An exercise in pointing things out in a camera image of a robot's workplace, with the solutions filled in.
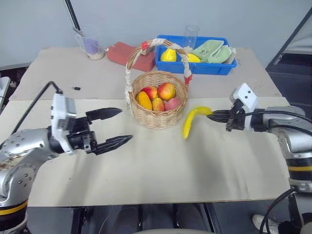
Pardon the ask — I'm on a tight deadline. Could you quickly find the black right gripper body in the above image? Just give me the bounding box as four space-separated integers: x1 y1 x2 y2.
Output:
225 99 247 133

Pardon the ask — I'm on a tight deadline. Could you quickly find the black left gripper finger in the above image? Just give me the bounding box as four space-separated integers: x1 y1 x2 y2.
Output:
93 135 134 156
85 107 123 122

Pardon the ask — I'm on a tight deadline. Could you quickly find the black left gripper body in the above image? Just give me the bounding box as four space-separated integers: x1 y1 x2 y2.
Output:
66 116 98 154

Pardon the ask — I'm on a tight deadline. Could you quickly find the yellow banana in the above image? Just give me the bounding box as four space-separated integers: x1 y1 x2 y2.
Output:
182 105 213 140

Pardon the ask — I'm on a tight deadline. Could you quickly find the orange yellow mango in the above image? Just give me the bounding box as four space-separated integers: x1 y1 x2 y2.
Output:
136 91 153 110

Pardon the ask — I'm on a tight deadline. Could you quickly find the blue plastic bin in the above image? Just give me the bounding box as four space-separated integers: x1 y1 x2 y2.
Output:
155 35 238 76

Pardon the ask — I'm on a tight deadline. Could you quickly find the pink peach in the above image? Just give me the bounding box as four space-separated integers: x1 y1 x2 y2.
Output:
164 97 181 112

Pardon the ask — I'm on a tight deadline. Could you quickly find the small red yellow peach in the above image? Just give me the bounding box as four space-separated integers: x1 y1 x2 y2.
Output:
141 85 158 99

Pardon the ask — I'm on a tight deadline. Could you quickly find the red yellow mango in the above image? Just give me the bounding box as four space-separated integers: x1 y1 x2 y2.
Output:
151 97 166 112

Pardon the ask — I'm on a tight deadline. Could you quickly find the beige cloth piece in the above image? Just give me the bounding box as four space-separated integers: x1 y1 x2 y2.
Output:
226 47 237 65

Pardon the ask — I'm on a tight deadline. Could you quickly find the large red yellow apple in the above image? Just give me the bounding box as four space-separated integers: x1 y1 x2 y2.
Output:
157 82 176 101

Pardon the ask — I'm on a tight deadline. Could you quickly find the yellow lemon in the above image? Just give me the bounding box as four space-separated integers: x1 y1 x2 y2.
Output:
180 53 201 63

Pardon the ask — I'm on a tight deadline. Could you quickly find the red cloth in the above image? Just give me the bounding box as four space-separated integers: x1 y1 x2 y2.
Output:
107 41 157 72

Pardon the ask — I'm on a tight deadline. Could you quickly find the green cloth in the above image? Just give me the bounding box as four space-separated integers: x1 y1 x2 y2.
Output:
191 39 233 65

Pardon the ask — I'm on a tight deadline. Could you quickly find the clear measuring jug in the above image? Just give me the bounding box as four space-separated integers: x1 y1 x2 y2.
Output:
73 26 106 60

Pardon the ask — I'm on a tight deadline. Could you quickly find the yellow pear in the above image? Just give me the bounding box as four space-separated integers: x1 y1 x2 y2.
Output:
160 48 177 62

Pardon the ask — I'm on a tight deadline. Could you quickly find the clear plastic cup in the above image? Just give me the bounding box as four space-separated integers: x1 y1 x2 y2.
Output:
184 24 200 50

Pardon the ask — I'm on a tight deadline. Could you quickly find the dark rounded shape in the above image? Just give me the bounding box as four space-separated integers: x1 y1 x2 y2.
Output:
114 204 204 231

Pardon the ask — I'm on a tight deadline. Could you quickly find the white box edge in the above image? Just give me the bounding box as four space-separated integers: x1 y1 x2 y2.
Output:
0 76 12 98

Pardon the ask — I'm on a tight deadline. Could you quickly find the black metal rod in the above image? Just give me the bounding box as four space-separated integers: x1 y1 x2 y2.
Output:
63 0 85 35

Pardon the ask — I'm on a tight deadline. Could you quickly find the white shoe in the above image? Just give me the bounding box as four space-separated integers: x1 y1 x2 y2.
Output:
252 214 279 234

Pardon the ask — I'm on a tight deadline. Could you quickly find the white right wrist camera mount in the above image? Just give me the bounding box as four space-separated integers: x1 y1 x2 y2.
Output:
230 82 259 117

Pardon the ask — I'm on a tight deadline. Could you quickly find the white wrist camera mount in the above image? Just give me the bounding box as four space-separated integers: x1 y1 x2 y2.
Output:
50 92 79 156
230 82 259 117

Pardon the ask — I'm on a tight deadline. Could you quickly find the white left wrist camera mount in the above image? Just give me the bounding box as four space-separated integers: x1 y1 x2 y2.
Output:
50 92 79 156

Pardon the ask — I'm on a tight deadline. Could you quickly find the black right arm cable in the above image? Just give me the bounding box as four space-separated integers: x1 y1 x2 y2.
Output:
243 110 312 135

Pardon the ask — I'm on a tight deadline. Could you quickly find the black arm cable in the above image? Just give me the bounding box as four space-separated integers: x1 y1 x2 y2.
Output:
243 110 312 135
0 81 63 149

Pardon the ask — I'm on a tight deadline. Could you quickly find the wicker basket with handle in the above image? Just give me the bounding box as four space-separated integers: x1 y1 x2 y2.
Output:
124 38 194 130

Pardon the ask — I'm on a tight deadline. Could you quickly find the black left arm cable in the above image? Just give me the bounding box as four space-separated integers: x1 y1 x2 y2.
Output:
0 81 63 149

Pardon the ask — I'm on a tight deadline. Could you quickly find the black cable under table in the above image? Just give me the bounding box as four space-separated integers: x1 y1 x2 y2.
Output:
259 188 297 234

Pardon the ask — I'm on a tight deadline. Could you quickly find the black slanted frame bar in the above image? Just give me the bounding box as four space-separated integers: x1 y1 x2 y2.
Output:
272 9 312 65

